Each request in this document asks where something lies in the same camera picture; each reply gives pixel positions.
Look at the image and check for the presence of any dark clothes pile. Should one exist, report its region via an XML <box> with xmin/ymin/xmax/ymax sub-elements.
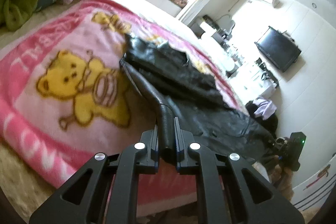
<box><xmin>245</xmin><ymin>101</ymin><xmax>279</xmax><ymax>140</ymax></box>

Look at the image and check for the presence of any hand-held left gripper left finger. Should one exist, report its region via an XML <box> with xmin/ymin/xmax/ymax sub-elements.
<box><xmin>29</xmin><ymin>126</ymin><xmax>159</xmax><ymax>224</ymax></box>

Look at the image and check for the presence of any white vanity desk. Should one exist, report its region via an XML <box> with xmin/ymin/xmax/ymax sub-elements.
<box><xmin>192</xmin><ymin>15</ymin><xmax>244</xmax><ymax>77</ymax></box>

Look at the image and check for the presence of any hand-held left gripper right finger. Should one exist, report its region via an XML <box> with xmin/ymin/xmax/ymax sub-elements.
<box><xmin>173</xmin><ymin>118</ymin><xmax>306</xmax><ymax>224</ymax></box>

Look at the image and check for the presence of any black leather jacket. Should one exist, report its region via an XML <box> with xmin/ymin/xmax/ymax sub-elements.
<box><xmin>119</xmin><ymin>33</ymin><xmax>279</xmax><ymax>164</ymax></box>

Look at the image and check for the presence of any black television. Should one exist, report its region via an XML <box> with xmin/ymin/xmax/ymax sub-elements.
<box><xmin>254</xmin><ymin>26</ymin><xmax>302</xmax><ymax>73</ymax></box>

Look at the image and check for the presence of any white cartoon printed wardrobe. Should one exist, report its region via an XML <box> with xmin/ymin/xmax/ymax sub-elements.
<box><xmin>289</xmin><ymin>151</ymin><xmax>336</xmax><ymax>214</ymax></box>

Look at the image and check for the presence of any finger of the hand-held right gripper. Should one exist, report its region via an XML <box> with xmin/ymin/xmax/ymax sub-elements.
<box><xmin>268</xmin><ymin>136</ymin><xmax>290</xmax><ymax>159</ymax></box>

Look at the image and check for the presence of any pink bear printed blanket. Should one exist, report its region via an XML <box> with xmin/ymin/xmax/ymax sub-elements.
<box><xmin>0</xmin><ymin>0</ymin><xmax>252</xmax><ymax>214</ymax></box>

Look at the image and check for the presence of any white dresser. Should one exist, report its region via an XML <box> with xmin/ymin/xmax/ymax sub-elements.
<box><xmin>244</xmin><ymin>61</ymin><xmax>282</xmax><ymax>98</ymax></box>

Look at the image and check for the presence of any vanity mirror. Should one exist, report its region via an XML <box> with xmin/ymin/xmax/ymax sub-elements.
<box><xmin>214</xmin><ymin>14</ymin><xmax>235</xmax><ymax>33</ymax></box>

